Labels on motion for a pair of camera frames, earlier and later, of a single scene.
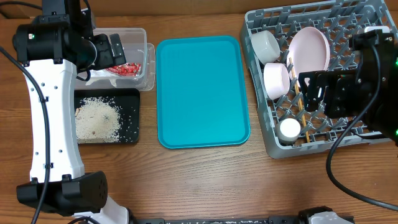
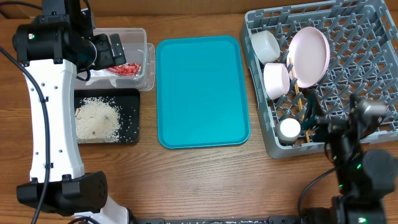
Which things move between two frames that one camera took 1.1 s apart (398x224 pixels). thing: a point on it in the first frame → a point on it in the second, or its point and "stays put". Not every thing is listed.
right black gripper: [343, 91] → [329, 127]
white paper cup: [287, 130] stays put
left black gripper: [108, 60] stays put
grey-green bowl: [265, 45] stays put
